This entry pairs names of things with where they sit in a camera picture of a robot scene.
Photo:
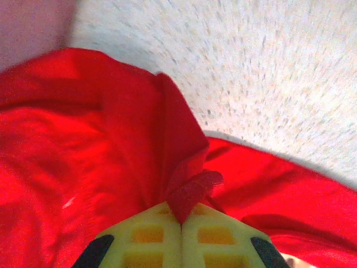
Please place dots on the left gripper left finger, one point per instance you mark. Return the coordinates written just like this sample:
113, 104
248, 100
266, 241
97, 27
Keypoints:
145, 245

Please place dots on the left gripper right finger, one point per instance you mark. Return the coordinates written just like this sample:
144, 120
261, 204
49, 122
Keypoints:
223, 248

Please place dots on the red t-shirt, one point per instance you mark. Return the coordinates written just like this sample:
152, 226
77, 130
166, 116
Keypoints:
83, 153

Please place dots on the folded pink t-shirt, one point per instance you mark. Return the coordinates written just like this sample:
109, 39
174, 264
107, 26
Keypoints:
28, 28

